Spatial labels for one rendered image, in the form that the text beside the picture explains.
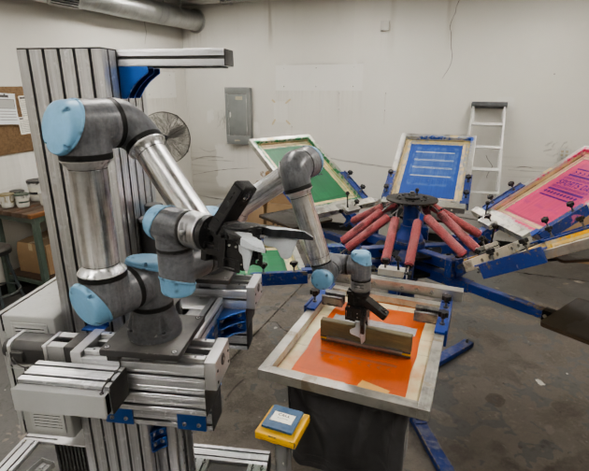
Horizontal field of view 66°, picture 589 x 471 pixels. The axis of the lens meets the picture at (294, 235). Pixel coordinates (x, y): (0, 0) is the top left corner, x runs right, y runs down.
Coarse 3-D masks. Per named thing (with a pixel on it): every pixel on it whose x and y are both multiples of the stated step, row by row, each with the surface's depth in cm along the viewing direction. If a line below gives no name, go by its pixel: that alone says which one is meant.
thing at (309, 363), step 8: (344, 304) 216; (336, 312) 208; (344, 312) 208; (320, 328) 194; (320, 336) 187; (312, 344) 182; (320, 344) 182; (304, 352) 176; (312, 352) 176; (304, 360) 171; (312, 360) 171; (320, 360) 171; (328, 360) 171; (296, 368) 166; (304, 368) 166; (312, 368) 166; (320, 368) 166; (328, 368) 166; (336, 368) 166; (344, 368) 166; (320, 376) 162; (328, 376) 162; (336, 376) 162; (344, 376) 162
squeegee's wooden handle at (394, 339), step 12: (324, 324) 181; (336, 324) 179; (348, 324) 177; (336, 336) 181; (348, 336) 178; (372, 336) 174; (384, 336) 172; (396, 336) 170; (408, 336) 169; (396, 348) 172; (408, 348) 170
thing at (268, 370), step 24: (336, 288) 224; (312, 312) 200; (288, 336) 180; (432, 360) 165; (288, 384) 157; (312, 384) 153; (336, 384) 152; (432, 384) 152; (384, 408) 145; (408, 408) 141
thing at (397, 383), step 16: (384, 320) 201; (400, 320) 201; (416, 336) 187; (416, 352) 176; (352, 368) 166; (368, 368) 166; (400, 368) 166; (352, 384) 157; (384, 384) 157; (400, 384) 157
